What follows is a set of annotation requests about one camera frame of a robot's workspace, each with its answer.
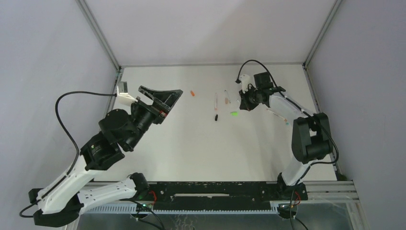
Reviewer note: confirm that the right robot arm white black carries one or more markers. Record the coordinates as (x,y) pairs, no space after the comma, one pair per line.
(311,136)

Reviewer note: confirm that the white pen orange tip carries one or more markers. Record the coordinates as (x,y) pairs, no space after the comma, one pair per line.
(216,103)

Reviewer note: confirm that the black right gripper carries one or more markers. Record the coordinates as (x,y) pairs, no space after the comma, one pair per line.
(249,98)

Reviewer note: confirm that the small circuit board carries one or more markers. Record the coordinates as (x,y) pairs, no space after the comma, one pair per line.
(143,208)

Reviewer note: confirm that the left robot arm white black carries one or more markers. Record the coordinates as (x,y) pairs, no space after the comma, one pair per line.
(65,199)

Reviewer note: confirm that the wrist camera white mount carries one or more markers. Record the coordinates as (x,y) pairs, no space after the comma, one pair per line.
(123,95)
(245,81)

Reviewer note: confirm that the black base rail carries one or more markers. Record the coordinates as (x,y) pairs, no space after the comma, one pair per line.
(220,196)

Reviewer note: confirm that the white pen peach end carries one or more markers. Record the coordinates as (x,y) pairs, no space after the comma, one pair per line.
(279,116)

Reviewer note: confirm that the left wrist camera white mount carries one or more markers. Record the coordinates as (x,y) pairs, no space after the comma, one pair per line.
(123,95)

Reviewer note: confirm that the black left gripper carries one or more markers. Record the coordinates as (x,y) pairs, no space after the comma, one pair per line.
(154,108)

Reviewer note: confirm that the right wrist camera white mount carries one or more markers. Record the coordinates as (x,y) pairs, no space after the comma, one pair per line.
(245,81)

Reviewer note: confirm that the aluminium frame profile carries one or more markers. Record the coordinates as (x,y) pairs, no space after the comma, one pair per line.
(102,151)

